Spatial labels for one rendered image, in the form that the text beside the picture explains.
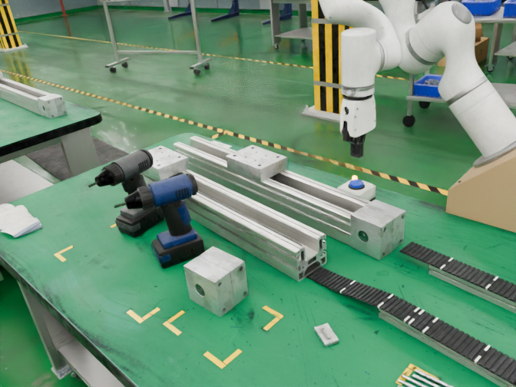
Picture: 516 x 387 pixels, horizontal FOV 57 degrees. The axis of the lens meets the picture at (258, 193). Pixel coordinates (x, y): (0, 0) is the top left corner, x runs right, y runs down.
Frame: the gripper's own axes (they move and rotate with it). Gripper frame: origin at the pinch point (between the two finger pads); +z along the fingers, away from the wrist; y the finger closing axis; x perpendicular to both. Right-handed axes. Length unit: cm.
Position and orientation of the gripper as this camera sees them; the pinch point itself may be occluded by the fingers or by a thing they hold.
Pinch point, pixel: (356, 149)
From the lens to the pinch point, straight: 132.7
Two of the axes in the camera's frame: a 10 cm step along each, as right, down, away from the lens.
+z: 0.9, 8.8, 4.7
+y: 7.4, -3.7, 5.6
